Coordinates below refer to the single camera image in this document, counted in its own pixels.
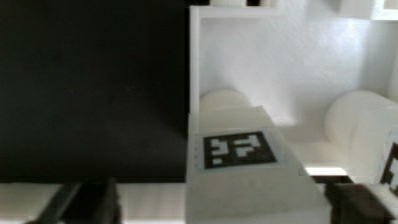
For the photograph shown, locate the white chair leg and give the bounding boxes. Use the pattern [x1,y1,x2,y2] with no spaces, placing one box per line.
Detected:
[325,91,398,196]
[184,89,330,224]

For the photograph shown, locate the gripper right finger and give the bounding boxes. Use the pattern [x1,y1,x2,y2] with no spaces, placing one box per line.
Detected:
[325,184,398,224]

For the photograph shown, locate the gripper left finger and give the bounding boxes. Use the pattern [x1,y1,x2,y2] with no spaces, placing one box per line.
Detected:
[26,179,120,224]

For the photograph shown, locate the white front fence rail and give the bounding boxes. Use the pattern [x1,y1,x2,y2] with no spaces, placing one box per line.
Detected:
[0,183,398,224]

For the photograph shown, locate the white chair seat part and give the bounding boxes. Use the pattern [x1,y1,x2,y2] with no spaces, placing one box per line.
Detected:
[188,0,398,171]

